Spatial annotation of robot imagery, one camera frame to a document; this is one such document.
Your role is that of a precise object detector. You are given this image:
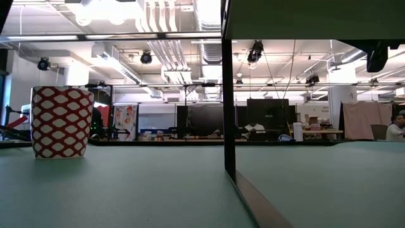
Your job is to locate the white computer monitor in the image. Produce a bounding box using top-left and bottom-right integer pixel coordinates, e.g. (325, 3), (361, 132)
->
(21, 104), (32, 124)

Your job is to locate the red cloth partition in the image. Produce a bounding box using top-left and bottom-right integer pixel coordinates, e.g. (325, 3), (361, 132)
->
(94, 105), (111, 128)

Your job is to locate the black shelf frame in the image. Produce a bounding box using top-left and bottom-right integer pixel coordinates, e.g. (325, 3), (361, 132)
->
(220, 0), (294, 228)

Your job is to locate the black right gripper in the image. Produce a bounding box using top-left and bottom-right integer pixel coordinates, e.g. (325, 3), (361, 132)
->
(340, 39), (400, 73)

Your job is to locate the red white lattice mug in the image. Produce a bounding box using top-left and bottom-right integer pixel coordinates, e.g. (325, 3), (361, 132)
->
(30, 85), (95, 160)

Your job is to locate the black overhead frame bar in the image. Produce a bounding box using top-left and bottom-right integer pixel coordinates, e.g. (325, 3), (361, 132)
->
(0, 31), (222, 41)

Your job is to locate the wide black partition panel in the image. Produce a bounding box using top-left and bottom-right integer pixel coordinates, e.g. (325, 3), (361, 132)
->
(176, 104), (224, 137)

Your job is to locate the green table mat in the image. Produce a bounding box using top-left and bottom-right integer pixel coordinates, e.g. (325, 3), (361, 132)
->
(0, 141), (405, 228)

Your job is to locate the pink curtain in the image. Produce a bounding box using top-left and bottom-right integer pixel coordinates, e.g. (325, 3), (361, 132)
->
(342, 101), (394, 140)

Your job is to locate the white cylindrical container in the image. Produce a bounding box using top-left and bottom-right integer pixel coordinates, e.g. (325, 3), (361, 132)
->
(292, 122), (304, 142)

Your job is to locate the person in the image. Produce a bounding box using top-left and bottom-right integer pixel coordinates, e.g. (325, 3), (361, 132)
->
(385, 110), (405, 143)

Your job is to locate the tall black partition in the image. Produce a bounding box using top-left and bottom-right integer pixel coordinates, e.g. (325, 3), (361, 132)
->
(246, 98), (290, 141)

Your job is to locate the cluttered wooden desk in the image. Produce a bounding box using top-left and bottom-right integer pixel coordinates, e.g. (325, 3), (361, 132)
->
(302, 115), (344, 141)

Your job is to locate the grey office chair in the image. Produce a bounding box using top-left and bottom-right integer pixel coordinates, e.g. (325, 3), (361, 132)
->
(370, 124), (389, 141)

